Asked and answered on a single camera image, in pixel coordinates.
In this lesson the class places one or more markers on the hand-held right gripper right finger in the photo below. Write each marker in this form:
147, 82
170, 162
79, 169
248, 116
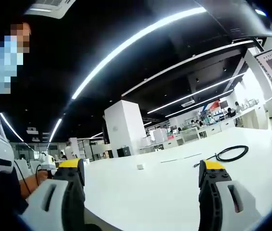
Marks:
244, 216

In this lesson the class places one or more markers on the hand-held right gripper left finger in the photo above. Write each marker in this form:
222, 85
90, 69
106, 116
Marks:
44, 211

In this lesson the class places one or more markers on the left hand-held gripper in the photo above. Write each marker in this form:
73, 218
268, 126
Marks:
46, 162

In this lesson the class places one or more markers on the white charger adapter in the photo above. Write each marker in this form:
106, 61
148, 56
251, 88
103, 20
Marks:
140, 167

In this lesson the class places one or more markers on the white desk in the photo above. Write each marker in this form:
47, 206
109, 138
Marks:
150, 192

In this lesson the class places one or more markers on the person's left hand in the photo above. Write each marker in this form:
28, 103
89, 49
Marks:
42, 177

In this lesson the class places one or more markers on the person's dark shirt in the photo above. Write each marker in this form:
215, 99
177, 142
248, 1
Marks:
5, 190

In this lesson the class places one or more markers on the small black cabinet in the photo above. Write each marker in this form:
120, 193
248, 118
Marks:
125, 152

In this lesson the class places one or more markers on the white square pillar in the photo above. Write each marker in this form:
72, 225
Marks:
123, 127

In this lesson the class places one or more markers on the clear display case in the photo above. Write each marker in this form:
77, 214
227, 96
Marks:
190, 136

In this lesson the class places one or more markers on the straight ceiling light strip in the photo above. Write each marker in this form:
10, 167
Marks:
196, 92

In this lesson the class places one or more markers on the long curved ceiling light strip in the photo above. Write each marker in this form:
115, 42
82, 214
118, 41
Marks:
131, 48

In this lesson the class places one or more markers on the white ceiling air conditioner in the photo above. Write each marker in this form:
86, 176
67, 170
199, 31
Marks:
50, 8

